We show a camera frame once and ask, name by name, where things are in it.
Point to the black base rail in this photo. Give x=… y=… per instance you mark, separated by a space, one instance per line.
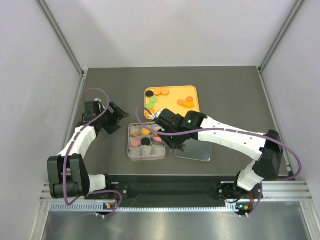
x=174 y=190

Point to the black sandwich cookie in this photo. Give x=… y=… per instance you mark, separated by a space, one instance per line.
x=146 y=141
x=149 y=93

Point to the metal tongs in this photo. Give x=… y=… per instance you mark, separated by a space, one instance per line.
x=160 y=142

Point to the yellow cookie tray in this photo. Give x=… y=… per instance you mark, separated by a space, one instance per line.
x=170 y=101

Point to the pink cookie tin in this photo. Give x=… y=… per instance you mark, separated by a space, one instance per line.
x=146 y=150

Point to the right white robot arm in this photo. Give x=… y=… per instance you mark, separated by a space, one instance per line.
x=264 y=149

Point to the silver tin lid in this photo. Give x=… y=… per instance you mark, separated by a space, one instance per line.
x=195 y=150

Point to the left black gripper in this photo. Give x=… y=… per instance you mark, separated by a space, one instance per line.
x=112 y=127

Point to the pink cookie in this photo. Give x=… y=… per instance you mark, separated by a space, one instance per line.
x=135 y=143
x=158 y=139

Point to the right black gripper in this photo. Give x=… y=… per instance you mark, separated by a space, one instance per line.
x=173 y=144

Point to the orange fish cookie right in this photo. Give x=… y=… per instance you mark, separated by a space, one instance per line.
x=188 y=104

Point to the black sandwich cookie top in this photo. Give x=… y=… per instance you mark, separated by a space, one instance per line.
x=149 y=93

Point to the orange flower cookie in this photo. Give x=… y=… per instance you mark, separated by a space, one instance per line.
x=189 y=99

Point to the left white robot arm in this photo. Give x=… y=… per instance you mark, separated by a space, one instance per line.
x=67 y=173

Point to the tan dotted round cookie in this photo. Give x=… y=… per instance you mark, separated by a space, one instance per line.
x=145 y=131

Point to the black sandwich cookie bottom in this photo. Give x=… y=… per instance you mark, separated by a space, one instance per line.
x=146 y=141

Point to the slotted cable duct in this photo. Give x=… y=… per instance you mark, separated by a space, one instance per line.
x=104 y=207

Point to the green cookie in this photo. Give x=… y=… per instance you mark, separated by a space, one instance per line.
x=153 y=99
x=150 y=105

